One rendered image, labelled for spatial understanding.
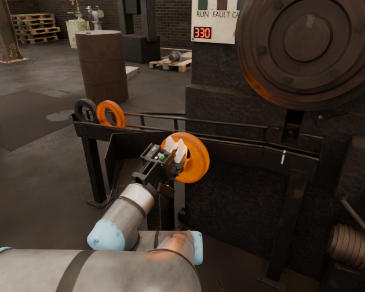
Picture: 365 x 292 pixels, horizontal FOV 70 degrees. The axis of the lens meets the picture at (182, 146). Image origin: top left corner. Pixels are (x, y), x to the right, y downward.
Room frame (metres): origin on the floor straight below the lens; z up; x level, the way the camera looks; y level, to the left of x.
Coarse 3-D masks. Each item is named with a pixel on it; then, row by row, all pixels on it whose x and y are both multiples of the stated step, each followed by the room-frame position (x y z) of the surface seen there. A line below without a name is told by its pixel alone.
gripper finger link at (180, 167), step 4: (184, 156) 0.60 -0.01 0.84; (184, 160) 0.59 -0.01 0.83; (176, 164) 0.57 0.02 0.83; (180, 164) 0.57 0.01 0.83; (184, 164) 0.57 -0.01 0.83; (176, 168) 0.57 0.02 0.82; (180, 168) 0.56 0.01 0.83; (184, 168) 0.57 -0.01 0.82; (176, 172) 0.55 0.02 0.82; (180, 172) 0.56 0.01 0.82
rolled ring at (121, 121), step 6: (102, 102) 1.31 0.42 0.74; (108, 102) 1.30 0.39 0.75; (114, 102) 1.31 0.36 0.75; (102, 108) 1.32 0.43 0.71; (114, 108) 1.27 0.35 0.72; (120, 108) 1.28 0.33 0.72; (102, 114) 1.34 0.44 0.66; (120, 114) 1.26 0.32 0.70; (102, 120) 1.33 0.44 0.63; (120, 120) 1.25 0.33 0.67; (120, 126) 1.26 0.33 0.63
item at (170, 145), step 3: (168, 138) 0.62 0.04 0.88; (171, 138) 0.63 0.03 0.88; (168, 141) 0.62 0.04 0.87; (171, 141) 0.63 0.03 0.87; (168, 144) 0.62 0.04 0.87; (171, 144) 0.63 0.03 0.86; (174, 144) 0.64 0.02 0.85; (177, 144) 0.65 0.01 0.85; (165, 147) 0.61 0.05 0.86; (168, 147) 0.62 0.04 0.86; (171, 147) 0.63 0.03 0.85; (174, 147) 0.64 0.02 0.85; (177, 147) 0.64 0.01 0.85; (168, 150) 0.62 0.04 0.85; (171, 150) 0.63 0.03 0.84
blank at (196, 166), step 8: (176, 136) 0.65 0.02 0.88; (184, 136) 0.64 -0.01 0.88; (192, 136) 0.65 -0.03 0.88; (184, 144) 0.64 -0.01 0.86; (192, 144) 0.62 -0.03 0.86; (200, 144) 0.63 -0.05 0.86; (192, 152) 0.62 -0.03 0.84; (200, 152) 0.61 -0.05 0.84; (192, 160) 0.62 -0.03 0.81; (200, 160) 0.61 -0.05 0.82; (208, 160) 0.62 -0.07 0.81; (192, 168) 0.62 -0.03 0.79; (200, 168) 0.61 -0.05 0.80; (208, 168) 0.63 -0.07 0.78; (184, 176) 0.63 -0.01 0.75; (192, 176) 0.62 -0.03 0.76; (200, 176) 0.61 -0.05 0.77
